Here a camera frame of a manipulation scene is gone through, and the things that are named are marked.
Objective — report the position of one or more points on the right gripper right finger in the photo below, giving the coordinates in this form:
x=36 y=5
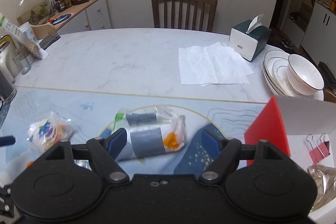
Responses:
x=224 y=153

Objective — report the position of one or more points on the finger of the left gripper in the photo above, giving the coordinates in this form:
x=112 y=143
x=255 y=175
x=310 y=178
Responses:
x=7 y=140

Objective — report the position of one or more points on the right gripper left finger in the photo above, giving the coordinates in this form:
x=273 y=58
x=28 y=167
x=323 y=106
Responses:
x=103 y=154

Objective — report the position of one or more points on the blueberry bread packet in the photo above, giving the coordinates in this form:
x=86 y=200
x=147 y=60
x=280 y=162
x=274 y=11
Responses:
x=44 y=133

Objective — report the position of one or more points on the tissue pack grey band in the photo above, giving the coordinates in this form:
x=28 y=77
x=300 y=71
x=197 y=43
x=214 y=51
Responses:
x=150 y=132

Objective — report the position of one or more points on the pink binder clip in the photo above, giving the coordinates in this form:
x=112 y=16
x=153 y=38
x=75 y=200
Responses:
x=319 y=149

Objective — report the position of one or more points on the silver foil snack bag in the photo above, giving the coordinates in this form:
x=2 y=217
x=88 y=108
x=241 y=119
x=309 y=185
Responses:
x=324 y=178

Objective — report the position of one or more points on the orange mandarin fruit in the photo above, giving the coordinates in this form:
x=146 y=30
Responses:
x=29 y=164

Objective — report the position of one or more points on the glass jar dark liquid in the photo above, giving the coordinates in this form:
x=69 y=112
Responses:
x=8 y=90

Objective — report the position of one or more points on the red cardboard shoe box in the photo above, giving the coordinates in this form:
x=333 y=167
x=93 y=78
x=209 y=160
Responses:
x=296 y=126

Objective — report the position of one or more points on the white paper napkins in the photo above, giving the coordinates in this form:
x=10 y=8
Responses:
x=212 y=65

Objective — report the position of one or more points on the white bowl black rim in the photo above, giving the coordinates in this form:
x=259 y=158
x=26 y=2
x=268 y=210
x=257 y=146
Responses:
x=304 y=78

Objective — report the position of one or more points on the green white tissue box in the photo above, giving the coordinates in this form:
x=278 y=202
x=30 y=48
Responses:
x=249 y=38

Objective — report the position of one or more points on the wooden chair right side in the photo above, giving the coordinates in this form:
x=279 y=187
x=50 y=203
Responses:
x=329 y=96

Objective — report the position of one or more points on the wooden chair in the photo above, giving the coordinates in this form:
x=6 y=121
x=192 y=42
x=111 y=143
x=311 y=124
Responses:
x=196 y=15
x=329 y=96

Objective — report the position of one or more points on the black floor heater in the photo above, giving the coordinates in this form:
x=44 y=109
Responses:
x=327 y=75

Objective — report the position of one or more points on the white sideboard cabinet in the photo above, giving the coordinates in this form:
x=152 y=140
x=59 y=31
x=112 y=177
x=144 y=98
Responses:
x=90 y=16

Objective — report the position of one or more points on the wooden chair far side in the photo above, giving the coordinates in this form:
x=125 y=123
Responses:
x=196 y=15

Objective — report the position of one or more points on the white wall cabinets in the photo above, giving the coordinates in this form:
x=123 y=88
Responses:
x=310 y=25

